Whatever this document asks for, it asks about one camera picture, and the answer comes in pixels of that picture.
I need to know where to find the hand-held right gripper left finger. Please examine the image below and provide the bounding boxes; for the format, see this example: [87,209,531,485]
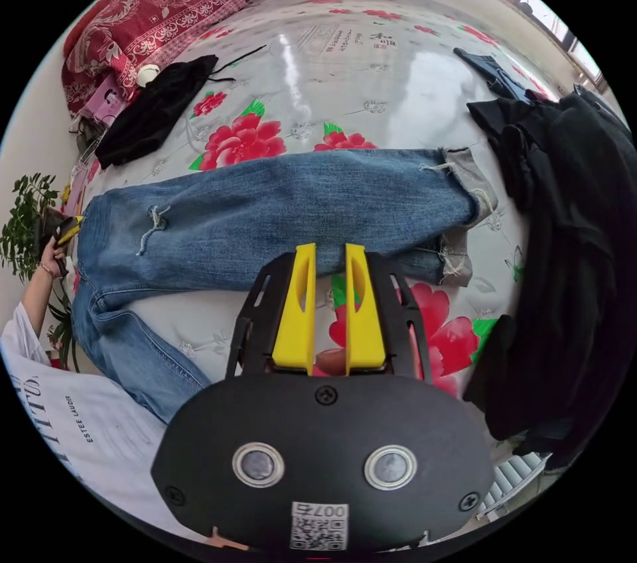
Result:
[271,242,317,368]

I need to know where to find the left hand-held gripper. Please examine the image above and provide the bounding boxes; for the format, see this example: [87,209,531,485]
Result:
[38,214,84,277]

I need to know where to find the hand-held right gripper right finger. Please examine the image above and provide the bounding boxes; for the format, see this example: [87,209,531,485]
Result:
[344,242,387,371]

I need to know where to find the blue jeans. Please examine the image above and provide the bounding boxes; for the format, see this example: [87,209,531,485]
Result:
[70,147,499,425]

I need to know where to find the person's left forearm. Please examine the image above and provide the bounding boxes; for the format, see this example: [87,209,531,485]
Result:
[17,266,56,323]

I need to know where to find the person's left hand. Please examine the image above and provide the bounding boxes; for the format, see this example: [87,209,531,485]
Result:
[37,243,68,279]

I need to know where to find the person's right hand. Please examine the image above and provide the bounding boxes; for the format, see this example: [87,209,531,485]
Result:
[208,526,251,552]

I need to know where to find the green potted plant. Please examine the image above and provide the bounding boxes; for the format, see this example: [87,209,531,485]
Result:
[0,172,82,373]

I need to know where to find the pink carton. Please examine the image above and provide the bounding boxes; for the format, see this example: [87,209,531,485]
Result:
[78,73,136,128]

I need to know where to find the person's body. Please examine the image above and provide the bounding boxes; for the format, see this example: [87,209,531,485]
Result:
[0,302,216,545]

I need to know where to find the white radiator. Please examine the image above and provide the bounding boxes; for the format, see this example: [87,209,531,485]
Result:
[475,450,554,522]

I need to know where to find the red patterned folded quilt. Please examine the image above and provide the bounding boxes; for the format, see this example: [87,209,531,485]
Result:
[61,0,251,117]

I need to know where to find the pile of clothes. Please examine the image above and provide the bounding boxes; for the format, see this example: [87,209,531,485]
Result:
[453,47,637,470]

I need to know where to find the black drawstring trousers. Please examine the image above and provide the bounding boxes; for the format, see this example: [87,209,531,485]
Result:
[94,44,267,170]

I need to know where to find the window with dark frame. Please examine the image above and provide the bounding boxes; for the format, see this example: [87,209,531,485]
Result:
[501,0,610,94]

